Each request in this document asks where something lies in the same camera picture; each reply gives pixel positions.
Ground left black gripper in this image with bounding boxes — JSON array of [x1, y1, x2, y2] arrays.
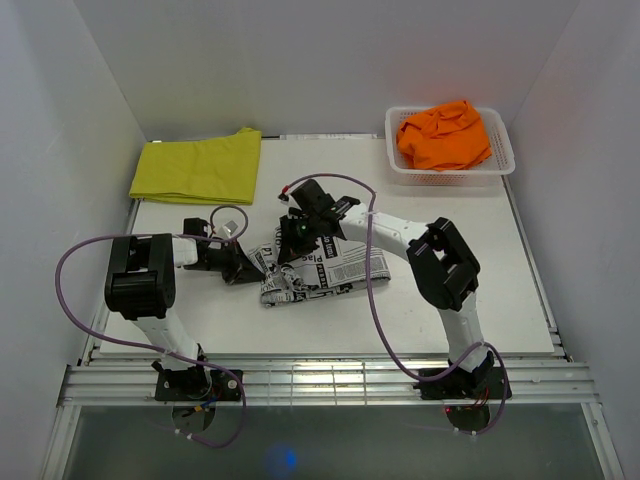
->
[[184, 238, 265, 285]]

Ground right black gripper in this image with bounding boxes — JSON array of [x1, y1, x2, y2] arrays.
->
[[279, 213, 322, 265]]

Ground newspaper print trousers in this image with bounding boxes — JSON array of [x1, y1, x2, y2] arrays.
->
[[248, 230, 366, 307]]

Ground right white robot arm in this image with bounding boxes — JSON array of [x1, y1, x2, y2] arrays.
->
[[278, 175, 496, 397]]

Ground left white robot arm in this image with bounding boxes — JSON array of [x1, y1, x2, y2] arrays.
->
[[101, 218, 265, 400]]

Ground folded yellow-green trousers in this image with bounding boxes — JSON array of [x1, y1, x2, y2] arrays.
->
[[129, 128, 262, 205]]

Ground orange trousers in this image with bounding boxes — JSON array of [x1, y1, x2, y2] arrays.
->
[[395, 100, 492, 172]]

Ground white plastic basket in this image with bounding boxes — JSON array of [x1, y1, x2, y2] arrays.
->
[[385, 106, 516, 187]]

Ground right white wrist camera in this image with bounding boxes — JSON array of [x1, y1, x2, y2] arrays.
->
[[278, 185, 299, 205]]

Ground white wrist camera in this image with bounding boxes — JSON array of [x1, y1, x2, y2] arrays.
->
[[215, 220, 241, 239], [278, 185, 299, 205]]

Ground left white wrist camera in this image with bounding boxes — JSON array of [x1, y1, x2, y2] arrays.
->
[[215, 220, 241, 239]]

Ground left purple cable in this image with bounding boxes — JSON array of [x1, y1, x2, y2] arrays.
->
[[54, 204, 249, 448]]

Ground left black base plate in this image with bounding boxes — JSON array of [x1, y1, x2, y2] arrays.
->
[[153, 367, 243, 403]]

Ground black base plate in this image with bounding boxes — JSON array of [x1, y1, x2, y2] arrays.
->
[[153, 367, 243, 403], [414, 366, 512, 400]]

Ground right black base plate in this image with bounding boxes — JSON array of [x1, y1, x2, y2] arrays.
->
[[414, 366, 512, 400]]

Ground aluminium rail frame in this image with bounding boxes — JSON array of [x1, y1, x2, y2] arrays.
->
[[62, 180, 624, 479]]

